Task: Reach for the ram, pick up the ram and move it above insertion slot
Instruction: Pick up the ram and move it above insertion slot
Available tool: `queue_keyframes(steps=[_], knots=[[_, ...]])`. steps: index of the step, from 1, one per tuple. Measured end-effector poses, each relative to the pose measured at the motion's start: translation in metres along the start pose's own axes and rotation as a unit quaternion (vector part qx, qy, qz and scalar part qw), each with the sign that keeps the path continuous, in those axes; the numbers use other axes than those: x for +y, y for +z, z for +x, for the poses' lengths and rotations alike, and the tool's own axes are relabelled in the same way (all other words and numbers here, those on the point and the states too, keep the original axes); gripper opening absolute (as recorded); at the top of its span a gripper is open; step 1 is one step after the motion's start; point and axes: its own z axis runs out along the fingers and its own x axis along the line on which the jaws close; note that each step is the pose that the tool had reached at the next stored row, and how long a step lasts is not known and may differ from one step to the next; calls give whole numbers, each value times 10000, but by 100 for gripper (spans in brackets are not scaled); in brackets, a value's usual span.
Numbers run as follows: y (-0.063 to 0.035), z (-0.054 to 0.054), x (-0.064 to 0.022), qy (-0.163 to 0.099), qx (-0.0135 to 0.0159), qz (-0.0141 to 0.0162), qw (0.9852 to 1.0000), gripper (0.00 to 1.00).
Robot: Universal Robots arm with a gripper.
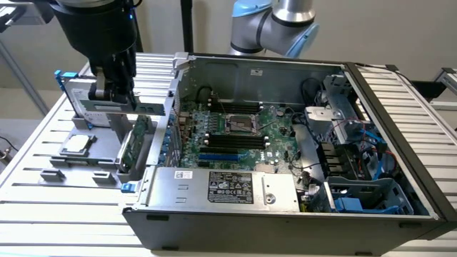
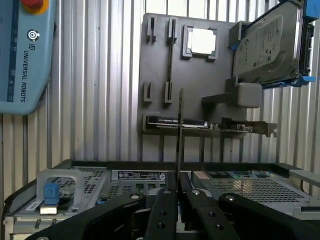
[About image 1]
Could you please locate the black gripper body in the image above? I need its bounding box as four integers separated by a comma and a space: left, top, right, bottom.
48, 0, 140, 71

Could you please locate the black RAM slot bank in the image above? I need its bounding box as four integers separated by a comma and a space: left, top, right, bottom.
205, 133, 269, 149
208, 101, 262, 114

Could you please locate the black expansion slot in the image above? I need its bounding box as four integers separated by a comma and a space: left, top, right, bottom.
198, 146, 247, 155

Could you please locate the blue expansion slot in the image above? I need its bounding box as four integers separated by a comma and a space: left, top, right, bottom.
198, 153, 241, 162

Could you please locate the hard disk with blue caddy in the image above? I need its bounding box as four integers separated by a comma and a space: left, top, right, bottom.
54, 70, 110, 128

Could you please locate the silver CPU chip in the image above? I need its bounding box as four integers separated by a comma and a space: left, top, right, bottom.
61, 134, 96, 156

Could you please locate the green graphics card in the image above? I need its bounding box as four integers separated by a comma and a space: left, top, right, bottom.
117, 115, 154, 172

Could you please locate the black vertical pole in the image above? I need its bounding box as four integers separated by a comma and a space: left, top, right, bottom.
180, 0, 196, 53

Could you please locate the grey parts rack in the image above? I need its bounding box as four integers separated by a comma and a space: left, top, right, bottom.
37, 111, 158, 186

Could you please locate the CPU socket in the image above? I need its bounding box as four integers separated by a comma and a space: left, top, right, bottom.
215, 113, 258, 134

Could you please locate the silver power supply unit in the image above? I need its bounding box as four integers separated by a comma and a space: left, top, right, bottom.
137, 167, 301, 213

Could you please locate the green motherboard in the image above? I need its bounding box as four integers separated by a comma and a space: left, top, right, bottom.
170, 101, 306, 176

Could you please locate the metal disk bay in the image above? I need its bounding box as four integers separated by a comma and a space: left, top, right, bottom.
321, 74, 363, 147

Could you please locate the black fan shroud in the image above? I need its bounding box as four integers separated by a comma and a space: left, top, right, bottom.
319, 141, 359, 179

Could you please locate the black open PC case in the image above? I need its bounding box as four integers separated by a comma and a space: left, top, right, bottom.
120, 51, 447, 252

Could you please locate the grey plastic drive cage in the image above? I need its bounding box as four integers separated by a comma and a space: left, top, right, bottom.
319, 175, 411, 215

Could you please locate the aluminium frame profile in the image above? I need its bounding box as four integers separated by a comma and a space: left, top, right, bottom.
429, 67, 457, 109
0, 40, 50, 116

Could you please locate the blue data wire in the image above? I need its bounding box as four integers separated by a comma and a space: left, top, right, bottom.
359, 128, 393, 180

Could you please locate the black cable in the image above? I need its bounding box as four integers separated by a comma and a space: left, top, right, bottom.
354, 62, 431, 104

